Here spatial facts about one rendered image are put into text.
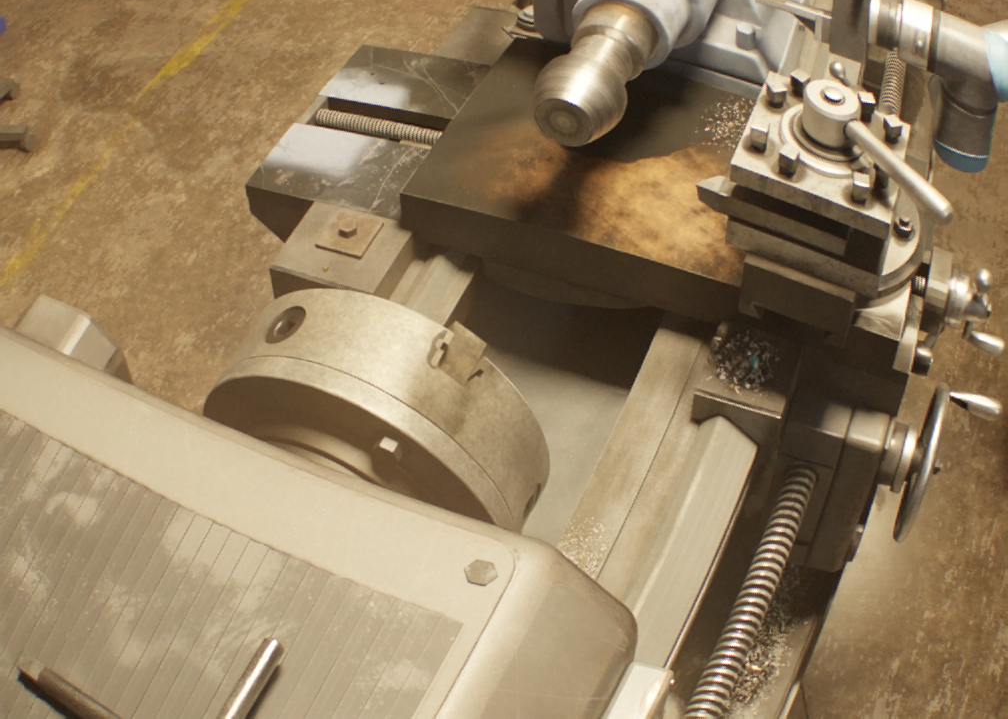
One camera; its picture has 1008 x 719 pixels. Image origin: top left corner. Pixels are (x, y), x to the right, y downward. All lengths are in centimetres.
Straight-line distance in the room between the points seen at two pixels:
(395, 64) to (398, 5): 170
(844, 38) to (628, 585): 68
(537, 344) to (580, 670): 93
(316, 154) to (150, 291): 121
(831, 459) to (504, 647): 85
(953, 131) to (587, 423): 59
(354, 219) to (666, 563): 52
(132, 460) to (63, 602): 11
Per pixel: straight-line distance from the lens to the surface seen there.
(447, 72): 169
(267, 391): 93
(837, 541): 157
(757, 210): 120
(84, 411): 76
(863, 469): 145
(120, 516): 71
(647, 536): 128
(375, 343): 92
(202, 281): 272
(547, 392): 152
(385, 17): 337
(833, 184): 117
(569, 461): 146
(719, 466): 131
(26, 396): 79
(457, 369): 95
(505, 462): 94
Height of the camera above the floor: 190
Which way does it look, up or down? 49 degrees down
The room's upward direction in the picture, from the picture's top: 2 degrees counter-clockwise
